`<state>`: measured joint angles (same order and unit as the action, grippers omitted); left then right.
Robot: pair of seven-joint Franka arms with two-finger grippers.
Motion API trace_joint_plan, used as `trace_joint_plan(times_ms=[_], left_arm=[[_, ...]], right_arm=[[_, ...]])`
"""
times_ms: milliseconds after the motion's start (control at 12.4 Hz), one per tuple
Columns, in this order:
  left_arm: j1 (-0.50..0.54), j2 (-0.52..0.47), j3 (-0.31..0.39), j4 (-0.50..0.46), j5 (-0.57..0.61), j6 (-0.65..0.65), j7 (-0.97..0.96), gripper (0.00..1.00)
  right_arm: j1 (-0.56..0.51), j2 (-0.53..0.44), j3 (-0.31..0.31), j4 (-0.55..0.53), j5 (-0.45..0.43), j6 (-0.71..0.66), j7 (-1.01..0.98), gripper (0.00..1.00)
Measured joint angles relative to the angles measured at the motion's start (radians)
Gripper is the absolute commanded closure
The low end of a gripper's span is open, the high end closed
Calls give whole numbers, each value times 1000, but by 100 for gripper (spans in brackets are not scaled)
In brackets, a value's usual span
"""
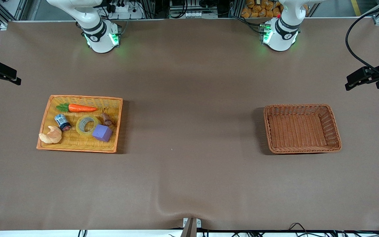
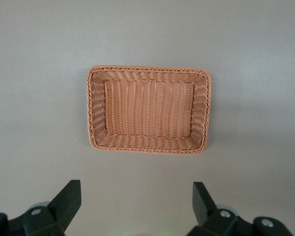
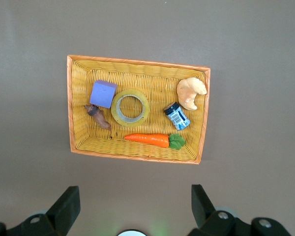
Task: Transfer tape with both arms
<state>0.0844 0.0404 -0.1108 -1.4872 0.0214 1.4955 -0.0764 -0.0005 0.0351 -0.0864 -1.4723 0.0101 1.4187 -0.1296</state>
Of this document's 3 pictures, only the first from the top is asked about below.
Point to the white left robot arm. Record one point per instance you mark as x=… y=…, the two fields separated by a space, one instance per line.
x=280 y=39

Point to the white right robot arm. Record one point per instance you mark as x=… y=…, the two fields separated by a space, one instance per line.
x=100 y=42

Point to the brown wicker basket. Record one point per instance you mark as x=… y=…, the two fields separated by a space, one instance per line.
x=301 y=131

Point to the purple foam cube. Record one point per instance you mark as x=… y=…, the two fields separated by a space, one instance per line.
x=102 y=133

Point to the large table cover sheet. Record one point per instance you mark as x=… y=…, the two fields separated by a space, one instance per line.
x=189 y=177

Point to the white power strip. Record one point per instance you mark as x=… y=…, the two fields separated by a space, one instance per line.
x=127 y=13
x=193 y=14

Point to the orange toy carrot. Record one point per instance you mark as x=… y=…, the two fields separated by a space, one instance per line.
x=81 y=108

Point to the small blue white can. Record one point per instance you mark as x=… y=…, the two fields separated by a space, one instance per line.
x=62 y=121

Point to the yellow packing tape roll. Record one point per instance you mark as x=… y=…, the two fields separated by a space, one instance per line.
x=78 y=127

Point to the orange snack bag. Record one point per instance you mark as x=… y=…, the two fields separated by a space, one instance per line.
x=258 y=11

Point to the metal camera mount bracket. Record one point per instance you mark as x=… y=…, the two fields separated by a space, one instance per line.
x=191 y=227

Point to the small brown toy figure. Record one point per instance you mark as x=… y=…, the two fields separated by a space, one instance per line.
x=106 y=119

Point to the yellow woven tray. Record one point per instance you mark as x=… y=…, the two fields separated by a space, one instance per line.
x=77 y=142

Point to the toy croissant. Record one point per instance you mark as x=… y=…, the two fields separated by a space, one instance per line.
x=53 y=135

